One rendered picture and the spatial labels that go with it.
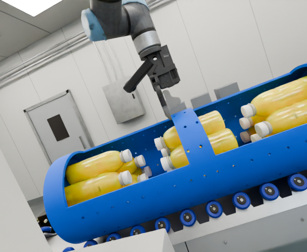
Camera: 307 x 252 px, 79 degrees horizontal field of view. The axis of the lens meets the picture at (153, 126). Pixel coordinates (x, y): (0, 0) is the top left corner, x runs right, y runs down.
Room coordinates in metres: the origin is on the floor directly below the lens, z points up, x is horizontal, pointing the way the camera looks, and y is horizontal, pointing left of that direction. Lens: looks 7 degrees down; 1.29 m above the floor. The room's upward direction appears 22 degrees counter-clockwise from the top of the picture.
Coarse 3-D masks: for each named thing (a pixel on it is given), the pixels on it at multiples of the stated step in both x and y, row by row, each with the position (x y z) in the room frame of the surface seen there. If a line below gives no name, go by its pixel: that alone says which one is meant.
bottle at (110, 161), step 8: (104, 152) 0.59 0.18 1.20; (112, 152) 0.58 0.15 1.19; (120, 152) 0.60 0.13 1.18; (88, 160) 0.58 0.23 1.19; (96, 160) 0.57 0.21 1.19; (104, 160) 0.56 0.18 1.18; (112, 160) 0.56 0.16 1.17; (120, 160) 0.57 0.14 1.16; (72, 168) 0.58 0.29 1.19; (80, 168) 0.57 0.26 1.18; (88, 168) 0.57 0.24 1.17; (96, 168) 0.56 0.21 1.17; (104, 168) 0.56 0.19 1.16; (112, 168) 0.56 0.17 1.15; (72, 176) 0.57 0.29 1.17; (80, 176) 0.57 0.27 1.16; (88, 176) 0.57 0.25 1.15
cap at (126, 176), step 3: (126, 171) 0.53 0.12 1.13; (123, 174) 0.53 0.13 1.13; (126, 174) 0.52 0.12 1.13; (129, 174) 0.54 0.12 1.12; (123, 177) 0.52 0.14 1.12; (126, 177) 0.52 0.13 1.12; (129, 177) 0.53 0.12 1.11; (123, 180) 0.52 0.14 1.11; (126, 180) 0.52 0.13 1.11; (129, 180) 0.52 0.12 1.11; (126, 183) 0.52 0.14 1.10
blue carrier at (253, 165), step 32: (160, 128) 0.67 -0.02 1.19; (192, 128) 0.47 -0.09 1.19; (64, 160) 0.56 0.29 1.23; (160, 160) 0.71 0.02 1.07; (192, 160) 0.43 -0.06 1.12; (224, 160) 0.42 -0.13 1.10; (256, 160) 0.42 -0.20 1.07; (288, 160) 0.42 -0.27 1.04; (64, 192) 0.49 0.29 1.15; (128, 192) 0.45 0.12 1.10; (160, 192) 0.44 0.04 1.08; (192, 192) 0.44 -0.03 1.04; (224, 192) 0.46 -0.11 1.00; (64, 224) 0.47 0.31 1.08; (96, 224) 0.47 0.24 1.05; (128, 224) 0.49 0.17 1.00
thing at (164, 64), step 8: (152, 48) 0.54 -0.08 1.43; (160, 48) 0.55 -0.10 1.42; (144, 56) 0.55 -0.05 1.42; (152, 56) 0.56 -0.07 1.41; (160, 56) 0.56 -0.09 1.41; (168, 56) 0.55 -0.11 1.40; (160, 64) 0.56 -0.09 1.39; (168, 64) 0.55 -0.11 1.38; (152, 72) 0.54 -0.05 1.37; (160, 72) 0.54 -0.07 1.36; (168, 72) 0.55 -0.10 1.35; (176, 72) 0.53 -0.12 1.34; (160, 80) 0.55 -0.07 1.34; (168, 80) 0.55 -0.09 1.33; (176, 80) 0.53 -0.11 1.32
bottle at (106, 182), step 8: (96, 176) 0.54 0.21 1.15; (104, 176) 0.53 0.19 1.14; (112, 176) 0.53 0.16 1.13; (120, 176) 0.53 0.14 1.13; (72, 184) 0.56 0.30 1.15; (80, 184) 0.54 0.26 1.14; (88, 184) 0.53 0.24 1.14; (96, 184) 0.52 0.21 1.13; (104, 184) 0.51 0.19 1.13; (112, 184) 0.51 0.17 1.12; (120, 184) 0.53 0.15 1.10; (72, 192) 0.53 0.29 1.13; (80, 192) 0.52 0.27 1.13; (88, 192) 0.52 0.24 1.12; (96, 192) 0.51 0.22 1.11; (104, 192) 0.51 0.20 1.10; (72, 200) 0.52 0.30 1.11; (80, 200) 0.52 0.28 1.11
